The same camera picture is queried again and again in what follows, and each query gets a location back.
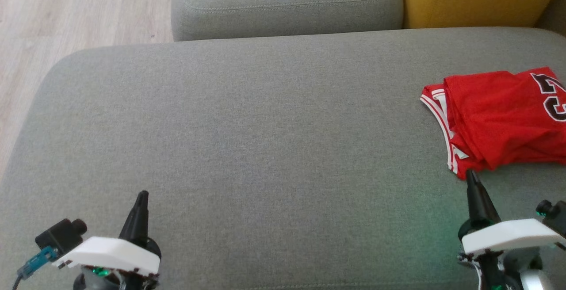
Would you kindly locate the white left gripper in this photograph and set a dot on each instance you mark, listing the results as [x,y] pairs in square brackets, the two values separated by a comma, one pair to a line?
[115,254]

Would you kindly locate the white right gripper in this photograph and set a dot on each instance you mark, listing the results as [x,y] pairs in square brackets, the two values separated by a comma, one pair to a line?
[508,236]

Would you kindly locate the red jersey white sleeves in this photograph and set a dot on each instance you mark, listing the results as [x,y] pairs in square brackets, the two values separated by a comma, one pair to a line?
[499,117]

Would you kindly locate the grey sofa seat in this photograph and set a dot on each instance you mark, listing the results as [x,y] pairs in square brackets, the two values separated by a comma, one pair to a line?
[243,148]

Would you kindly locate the grey sofa corner cushion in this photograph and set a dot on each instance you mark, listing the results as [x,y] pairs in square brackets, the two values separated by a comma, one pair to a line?
[555,16]

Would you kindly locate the grey sofa back cushion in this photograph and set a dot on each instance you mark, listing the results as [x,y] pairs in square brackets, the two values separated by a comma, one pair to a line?
[287,2]

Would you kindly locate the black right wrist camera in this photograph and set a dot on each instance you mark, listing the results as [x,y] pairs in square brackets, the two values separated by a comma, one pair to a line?
[555,215]

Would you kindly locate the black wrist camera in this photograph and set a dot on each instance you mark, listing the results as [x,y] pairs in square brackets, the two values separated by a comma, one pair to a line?
[555,215]
[59,237]

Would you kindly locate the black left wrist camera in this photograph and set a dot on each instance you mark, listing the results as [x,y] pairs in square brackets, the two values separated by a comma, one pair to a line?
[59,237]

